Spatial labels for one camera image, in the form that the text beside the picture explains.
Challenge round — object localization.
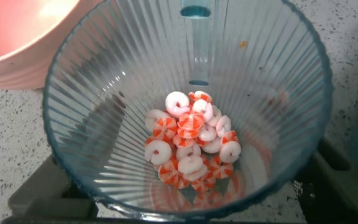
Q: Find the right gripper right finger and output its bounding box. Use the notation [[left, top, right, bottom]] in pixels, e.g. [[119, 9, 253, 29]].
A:
[[293, 138, 358, 224]]

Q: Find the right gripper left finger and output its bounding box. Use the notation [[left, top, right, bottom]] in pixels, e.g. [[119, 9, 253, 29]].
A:
[[0, 154, 99, 224]]

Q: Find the clear ribbed teal-tinted cup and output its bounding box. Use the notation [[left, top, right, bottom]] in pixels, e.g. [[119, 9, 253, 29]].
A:
[[42, 0, 334, 222]]

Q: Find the orange white shrimp pieces heap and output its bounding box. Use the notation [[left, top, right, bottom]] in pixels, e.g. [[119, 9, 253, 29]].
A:
[[144, 90, 242, 194]]

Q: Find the pink plastic bowl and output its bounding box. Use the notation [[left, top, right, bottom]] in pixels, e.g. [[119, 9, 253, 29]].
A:
[[0, 0, 105, 90]]

